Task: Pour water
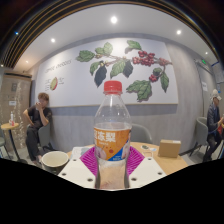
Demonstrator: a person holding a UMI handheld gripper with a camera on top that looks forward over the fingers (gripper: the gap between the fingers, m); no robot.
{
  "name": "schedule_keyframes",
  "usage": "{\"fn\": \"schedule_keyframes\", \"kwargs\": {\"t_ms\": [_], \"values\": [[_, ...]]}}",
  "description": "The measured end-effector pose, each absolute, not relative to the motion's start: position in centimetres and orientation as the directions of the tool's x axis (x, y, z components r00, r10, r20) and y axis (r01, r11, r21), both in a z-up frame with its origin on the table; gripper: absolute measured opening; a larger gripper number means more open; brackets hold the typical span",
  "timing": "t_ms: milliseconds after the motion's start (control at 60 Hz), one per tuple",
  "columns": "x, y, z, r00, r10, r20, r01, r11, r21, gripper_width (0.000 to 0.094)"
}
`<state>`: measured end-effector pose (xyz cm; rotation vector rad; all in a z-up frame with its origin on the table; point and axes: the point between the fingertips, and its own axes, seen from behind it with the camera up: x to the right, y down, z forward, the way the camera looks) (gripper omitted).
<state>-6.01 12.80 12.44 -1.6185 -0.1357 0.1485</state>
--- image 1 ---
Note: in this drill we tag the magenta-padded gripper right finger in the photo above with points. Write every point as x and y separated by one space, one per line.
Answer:
146 171

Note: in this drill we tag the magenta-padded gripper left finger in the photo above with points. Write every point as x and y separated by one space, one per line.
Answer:
75 171

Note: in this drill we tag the clear bottle with red cap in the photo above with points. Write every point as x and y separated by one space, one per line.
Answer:
112 133

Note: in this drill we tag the black cup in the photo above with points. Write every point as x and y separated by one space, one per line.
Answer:
55 160

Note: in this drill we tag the small cardboard box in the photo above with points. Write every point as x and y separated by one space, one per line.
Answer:
169 148

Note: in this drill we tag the grey upholstered chair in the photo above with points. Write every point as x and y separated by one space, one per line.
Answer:
141 134

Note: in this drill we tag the person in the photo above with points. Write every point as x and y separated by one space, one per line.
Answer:
37 120
213 123

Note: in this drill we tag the grey armchair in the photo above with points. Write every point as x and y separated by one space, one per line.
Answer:
201 131

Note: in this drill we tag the small round wooden table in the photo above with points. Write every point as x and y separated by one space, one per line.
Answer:
9 126

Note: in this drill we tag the small bottle with red label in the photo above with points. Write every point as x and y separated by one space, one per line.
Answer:
12 119

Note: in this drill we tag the green exit sign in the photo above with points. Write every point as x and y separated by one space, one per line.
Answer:
203 62

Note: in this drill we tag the round ceiling lights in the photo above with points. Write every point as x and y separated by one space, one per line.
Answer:
114 19

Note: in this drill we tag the coffee plant wall mural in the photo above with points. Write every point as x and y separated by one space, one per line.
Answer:
73 86

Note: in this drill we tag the white wall notice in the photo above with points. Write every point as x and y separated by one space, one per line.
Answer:
204 86

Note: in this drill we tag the wall notice board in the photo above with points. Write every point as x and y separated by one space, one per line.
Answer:
219 72

